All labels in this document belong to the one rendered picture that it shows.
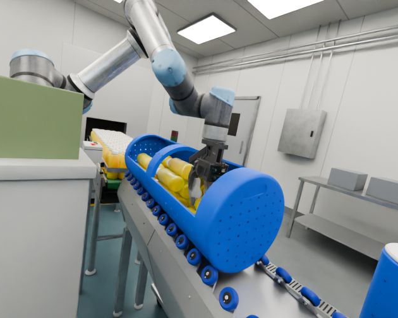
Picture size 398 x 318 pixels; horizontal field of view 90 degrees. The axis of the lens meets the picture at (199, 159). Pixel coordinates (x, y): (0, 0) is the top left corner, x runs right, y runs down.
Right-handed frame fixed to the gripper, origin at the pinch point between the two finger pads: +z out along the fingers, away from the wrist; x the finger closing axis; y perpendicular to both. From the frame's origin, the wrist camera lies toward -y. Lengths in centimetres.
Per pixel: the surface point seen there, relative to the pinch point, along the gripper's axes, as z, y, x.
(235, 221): -2.1, 18.5, -0.8
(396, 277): 10, 40, 48
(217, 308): 16.4, 23.2, -5.9
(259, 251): 8.7, 18.5, 11.7
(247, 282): 16.2, 20.2, 7.0
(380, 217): 55, -27, 331
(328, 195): 48, -94, 324
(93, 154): 4, -83, -24
